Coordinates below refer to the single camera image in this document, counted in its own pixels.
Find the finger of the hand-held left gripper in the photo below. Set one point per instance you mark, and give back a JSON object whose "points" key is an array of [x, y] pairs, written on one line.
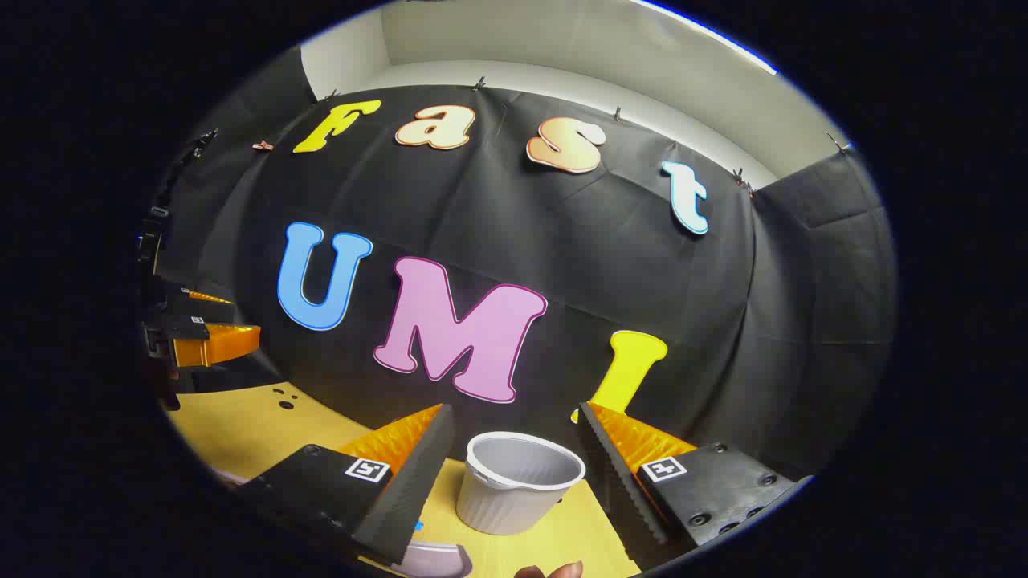
{"points": [[185, 327], [181, 303]]}

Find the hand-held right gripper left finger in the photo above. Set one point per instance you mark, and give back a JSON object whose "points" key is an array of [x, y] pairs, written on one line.
{"points": [[409, 498]]}

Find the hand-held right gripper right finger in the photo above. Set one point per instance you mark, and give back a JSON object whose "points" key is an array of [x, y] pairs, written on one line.
{"points": [[618, 490]]}

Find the lavender plastic dustpan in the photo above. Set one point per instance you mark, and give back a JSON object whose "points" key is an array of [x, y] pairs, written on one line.
{"points": [[438, 562]]}

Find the white ribbed garbage bin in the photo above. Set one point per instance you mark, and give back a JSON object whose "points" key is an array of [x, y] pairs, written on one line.
{"points": [[514, 490]]}

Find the wooden desktop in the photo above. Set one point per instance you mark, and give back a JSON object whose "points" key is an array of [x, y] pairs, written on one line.
{"points": [[257, 425]]}

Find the black backdrop cloth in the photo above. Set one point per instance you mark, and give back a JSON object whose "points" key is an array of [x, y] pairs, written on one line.
{"points": [[562, 241]]}

